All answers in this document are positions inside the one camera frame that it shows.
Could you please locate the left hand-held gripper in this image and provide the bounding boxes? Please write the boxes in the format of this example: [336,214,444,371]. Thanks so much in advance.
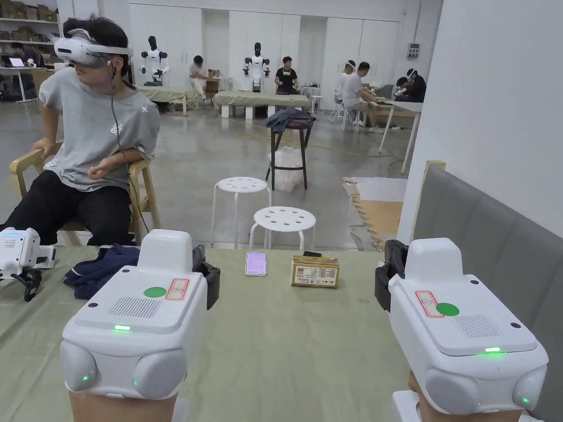
[59,228,221,398]

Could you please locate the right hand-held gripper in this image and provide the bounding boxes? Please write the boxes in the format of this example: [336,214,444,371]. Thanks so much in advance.
[374,238,550,412]

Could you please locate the person's right hand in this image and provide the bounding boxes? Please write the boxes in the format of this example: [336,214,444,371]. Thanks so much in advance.
[406,368,525,422]

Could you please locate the person's left hand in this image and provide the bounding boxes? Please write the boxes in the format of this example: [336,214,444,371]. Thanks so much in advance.
[68,387,179,422]

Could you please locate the dark blue shirt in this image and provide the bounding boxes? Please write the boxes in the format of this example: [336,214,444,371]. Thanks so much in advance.
[63,244,142,301]

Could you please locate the grey padded headboard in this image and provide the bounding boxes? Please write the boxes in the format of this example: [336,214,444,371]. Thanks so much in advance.
[398,160,563,422]

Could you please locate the wooden armchair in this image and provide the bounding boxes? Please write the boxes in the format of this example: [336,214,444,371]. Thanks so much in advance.
[9,140,163,247]

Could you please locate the spare hand-held gripper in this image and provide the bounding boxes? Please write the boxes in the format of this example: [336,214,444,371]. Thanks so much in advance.
[0,226,58,302]

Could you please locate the smartphone with pale screen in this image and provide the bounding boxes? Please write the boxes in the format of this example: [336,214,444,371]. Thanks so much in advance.
[244,251,269,277]

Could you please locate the bed with pale green sheet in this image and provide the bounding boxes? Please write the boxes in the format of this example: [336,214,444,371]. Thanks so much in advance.
[0,245,445,422]

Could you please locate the flat cardboard sheets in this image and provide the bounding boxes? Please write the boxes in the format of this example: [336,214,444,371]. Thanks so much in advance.
[342,175,409,252]

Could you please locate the small brown cardboard box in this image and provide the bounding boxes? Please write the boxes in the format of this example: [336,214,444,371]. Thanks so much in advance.
[290,254,341,290]

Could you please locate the white round stool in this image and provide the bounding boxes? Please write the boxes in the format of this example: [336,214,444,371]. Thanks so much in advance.
[249,206,317,252]
[212,176,274,248]

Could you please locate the clear plastic bag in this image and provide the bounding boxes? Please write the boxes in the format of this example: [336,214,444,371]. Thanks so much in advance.
[267,146,309,192]

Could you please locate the low bed with green sheet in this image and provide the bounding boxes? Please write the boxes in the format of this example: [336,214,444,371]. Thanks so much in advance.
[136,85,197,117]
[212,90,311,120]

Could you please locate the white table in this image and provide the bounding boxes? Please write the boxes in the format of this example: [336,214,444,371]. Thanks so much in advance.
[377,98,424,171]

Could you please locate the black bar stool with clothes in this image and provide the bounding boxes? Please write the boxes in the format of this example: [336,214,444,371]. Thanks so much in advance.
[264,108,316,191]

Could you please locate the white humanoid robot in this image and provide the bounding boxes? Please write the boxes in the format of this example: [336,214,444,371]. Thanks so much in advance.
[241,42,271,93]
[140,35,170,87]

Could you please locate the group of people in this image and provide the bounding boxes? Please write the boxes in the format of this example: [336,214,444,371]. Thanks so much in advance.
[333,59,384,135]

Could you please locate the shelf with cartons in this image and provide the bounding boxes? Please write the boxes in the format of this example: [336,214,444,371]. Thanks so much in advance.
[0,0,62,104]

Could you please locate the yellow floor cable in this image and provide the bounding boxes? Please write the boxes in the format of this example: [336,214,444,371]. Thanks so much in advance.
[237,125,410,176]

